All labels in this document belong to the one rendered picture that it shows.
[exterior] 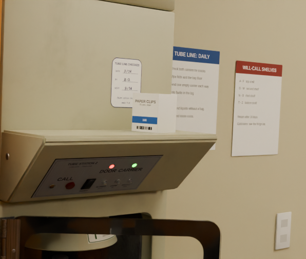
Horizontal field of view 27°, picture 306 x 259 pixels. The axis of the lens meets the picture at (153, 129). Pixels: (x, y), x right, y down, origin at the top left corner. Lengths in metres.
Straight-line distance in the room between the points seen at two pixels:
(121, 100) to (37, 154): 0.24
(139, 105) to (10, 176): 0.23
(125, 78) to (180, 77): 0.68
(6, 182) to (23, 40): 0.20
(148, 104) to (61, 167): 0.18
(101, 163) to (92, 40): 0.20
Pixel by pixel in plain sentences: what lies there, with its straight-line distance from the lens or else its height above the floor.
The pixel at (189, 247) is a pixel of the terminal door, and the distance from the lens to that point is 0.94.
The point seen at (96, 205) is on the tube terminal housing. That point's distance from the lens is 1.03.
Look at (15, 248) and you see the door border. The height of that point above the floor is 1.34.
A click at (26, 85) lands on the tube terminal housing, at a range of 0.94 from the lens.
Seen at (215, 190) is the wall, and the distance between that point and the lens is 1.84.
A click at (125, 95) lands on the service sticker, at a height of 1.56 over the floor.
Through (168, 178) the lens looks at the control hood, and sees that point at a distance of 1.05.
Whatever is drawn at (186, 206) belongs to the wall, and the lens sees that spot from 1.77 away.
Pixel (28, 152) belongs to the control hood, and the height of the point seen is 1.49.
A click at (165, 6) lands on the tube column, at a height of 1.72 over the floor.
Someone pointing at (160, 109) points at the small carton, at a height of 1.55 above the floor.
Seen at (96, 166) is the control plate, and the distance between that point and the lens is 0.92.
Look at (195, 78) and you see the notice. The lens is 1.75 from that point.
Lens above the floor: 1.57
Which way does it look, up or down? 3 degrees down
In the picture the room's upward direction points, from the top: 2 degrees clockwise
